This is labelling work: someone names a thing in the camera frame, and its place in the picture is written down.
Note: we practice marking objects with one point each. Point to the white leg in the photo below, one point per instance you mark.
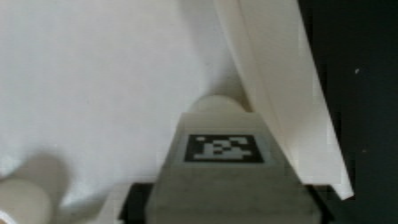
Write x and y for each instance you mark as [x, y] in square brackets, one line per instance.
[228, 183]

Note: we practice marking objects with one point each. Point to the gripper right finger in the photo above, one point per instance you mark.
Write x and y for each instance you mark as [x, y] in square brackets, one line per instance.
[328, 215]

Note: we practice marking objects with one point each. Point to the white square tabletop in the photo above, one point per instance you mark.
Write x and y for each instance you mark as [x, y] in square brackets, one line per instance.
[109, 64]

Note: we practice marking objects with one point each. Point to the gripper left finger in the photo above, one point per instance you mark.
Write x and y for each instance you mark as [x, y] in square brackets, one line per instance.
[132, 215]

